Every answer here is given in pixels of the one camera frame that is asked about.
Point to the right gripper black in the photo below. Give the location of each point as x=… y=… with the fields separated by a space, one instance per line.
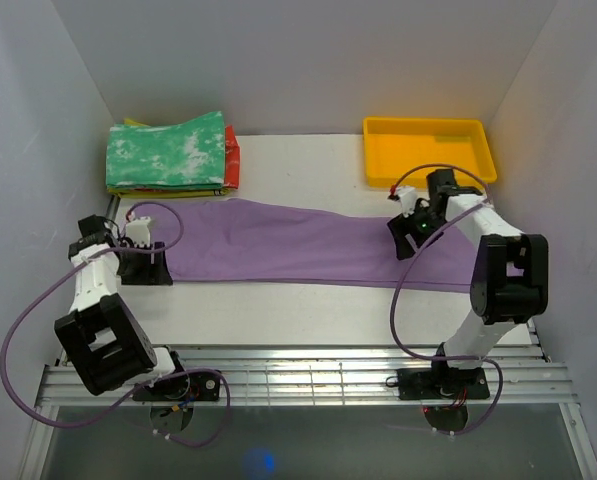
x=399 y=227

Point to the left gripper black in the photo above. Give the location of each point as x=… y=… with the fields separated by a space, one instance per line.
x=156 y=273

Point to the purple trousers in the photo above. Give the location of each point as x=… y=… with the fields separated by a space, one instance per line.
x=238 y=240

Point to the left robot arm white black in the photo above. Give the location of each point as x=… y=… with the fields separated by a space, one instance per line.
x=100 y=335

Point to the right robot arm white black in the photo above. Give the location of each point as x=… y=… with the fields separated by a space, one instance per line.
x=509 y=283

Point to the yellow folded trousers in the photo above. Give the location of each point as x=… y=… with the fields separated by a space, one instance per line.
x=146 y=193

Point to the green white folded trousers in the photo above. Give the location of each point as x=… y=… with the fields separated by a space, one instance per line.
x=190 y=154

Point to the red folded trousers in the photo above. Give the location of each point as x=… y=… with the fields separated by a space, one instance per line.
x=232 y=159

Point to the yellow plastic tray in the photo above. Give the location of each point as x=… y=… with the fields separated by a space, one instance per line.
x=393 y=146

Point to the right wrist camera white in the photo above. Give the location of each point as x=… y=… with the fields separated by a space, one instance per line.
x=406 y=197

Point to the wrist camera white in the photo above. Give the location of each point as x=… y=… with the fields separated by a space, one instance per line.
x=406 y=197
x=137 y=231

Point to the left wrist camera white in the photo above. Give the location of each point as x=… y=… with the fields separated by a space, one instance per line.
x=137 y=231

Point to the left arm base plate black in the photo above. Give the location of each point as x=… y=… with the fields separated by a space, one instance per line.
x=197 y=386

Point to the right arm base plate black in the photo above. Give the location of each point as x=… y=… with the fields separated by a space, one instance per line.
x=428 y=384

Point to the aluminium rail frame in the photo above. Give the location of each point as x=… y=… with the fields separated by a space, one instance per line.
x=283 y=344

